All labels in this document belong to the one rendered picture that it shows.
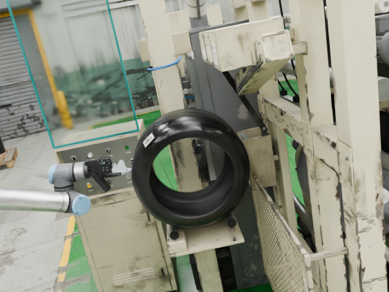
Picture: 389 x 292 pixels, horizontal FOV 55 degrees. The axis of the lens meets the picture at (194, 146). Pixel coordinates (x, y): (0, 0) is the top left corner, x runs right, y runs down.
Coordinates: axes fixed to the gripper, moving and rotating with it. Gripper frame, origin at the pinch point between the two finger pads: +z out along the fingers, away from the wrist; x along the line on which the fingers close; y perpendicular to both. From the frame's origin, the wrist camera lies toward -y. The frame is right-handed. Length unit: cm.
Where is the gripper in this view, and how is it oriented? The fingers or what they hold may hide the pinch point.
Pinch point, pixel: (129, 171)
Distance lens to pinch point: 180.6
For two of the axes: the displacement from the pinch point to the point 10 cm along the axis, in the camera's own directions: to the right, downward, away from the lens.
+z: 9.9, -0.9, 0.6
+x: -0.8, -2.8, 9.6
